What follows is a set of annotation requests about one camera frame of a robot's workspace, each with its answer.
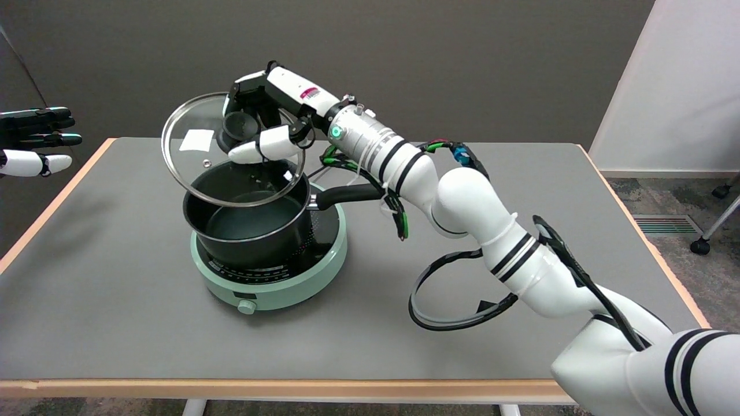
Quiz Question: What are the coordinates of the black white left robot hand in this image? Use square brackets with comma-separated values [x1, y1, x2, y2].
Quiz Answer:
[0, 107, 83, 178]

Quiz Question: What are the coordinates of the green black robot wire bundle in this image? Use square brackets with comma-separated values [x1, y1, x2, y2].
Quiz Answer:
[320, 139, 490, 242]

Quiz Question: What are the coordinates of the grey chair leg with caster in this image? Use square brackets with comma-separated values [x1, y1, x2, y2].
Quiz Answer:
[690, 196, 740, 256]

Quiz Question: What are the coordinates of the mint green induction cooker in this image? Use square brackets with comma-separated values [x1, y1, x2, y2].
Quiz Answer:
[190, 184, 348, 315]

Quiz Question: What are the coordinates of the black soup pot with handle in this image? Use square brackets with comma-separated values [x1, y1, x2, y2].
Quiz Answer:
[183, 159, 386, 270]

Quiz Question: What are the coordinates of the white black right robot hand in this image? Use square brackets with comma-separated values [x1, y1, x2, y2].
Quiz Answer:
[222, 61, 343, 166]

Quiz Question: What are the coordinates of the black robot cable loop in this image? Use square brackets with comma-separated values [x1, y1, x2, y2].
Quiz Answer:
[408, 215, 652, 352]

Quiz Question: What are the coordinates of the floor vent grille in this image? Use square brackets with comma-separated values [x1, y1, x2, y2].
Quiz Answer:
[632, 214, 704, 236]

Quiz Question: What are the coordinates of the glass pot lid black knob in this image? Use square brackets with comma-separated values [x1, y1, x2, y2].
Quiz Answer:
[161, 92, 306, 207]

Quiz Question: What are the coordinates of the black chair caster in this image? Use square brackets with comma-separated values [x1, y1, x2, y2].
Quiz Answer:
[712, 176, 740, 200]

